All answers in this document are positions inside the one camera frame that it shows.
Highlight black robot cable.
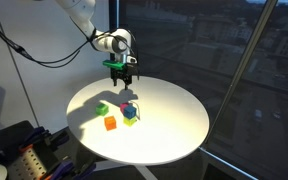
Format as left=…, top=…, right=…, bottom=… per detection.
left=15, top=31, right=100, bottom=69
left=0, top=9, right=97, bottom=65

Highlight orange purple spring clamp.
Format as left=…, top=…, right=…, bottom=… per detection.
left=17, top=125, right=53, bottom=152
left=45, top=159, right=98, bottom=180

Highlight green block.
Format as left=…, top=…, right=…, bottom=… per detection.
left=95, top=102, right=110, bottom=117

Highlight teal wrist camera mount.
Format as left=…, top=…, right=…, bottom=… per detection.
left=102, top=59, right=127, bottom=71

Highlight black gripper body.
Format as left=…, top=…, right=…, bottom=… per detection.
left=110, top=65, right=134, bottom=83

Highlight black perforated metal plate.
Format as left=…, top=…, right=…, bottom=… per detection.
left=6, top=145, right=53, bottom=180

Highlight grey window sill frame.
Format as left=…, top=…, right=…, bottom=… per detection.
left=199, top=145, right=262, bottom=180

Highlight white table pedestal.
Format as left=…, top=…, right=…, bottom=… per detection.
left=135, top=164, right=159, bottom=180

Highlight blue block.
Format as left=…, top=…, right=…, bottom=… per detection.
left=122, top=104, right=138, bottom=120

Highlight yellow block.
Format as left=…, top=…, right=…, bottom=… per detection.
left=122, top=115, right=138, bottom=128

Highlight orange block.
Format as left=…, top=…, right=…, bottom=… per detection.
left=103, top=115, right=118, bottom=132

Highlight mulberry pink block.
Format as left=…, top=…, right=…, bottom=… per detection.
left=119, top=102, right=132, bottom=115

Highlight grey vertical window mullion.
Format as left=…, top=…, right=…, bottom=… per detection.
left=108, top=0, right=121, bottom=30

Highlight grey slanted window mullion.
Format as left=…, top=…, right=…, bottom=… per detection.
left=202, top=0, right=279, bottom=148

